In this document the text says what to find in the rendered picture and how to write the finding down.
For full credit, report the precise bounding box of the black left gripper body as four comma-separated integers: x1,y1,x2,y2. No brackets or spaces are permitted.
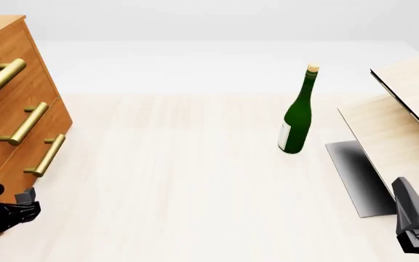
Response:
0,200,43,258

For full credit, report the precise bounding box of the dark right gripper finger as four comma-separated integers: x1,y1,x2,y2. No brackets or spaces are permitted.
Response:
391,176,419,237

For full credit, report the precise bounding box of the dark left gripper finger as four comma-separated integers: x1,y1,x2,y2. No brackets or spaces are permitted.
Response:
15,186,38,206

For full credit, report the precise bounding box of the wooden cabinet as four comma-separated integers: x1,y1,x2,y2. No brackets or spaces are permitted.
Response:
0,15,74,208

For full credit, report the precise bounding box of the pale wooden rack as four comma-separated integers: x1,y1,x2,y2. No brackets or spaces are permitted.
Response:
324,48,419,218

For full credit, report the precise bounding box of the green corked wine bottle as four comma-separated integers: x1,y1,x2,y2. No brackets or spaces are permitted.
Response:
277,63,321,155

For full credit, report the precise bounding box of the shortest brass drawer handle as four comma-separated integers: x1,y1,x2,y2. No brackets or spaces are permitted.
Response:
23,133,67,178

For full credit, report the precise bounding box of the mid-length brass drawer handle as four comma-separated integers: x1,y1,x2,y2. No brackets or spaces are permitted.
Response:
0,102,49,146

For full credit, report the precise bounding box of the wooden drawer with shortest handle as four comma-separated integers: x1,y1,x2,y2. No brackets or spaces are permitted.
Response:
0,96,74,205

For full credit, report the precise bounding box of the wooden drawer with mid-length handle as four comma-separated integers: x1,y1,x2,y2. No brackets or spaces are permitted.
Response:
0,58,60,181

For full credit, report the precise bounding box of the longest brass drawer handle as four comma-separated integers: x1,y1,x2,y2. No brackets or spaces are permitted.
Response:
0,57,27,103

